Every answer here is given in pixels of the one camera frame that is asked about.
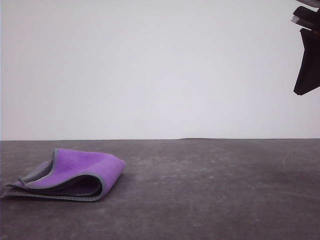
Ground grey table cloth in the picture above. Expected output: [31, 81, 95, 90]
[0, 137, 320, 240]

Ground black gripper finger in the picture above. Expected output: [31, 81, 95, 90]
[293, 27, 320, 96]

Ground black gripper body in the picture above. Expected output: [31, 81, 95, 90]
[290, 6, 320, 33]

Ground purple towel with grey hem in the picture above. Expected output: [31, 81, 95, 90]
[0, 147, 127, 203]

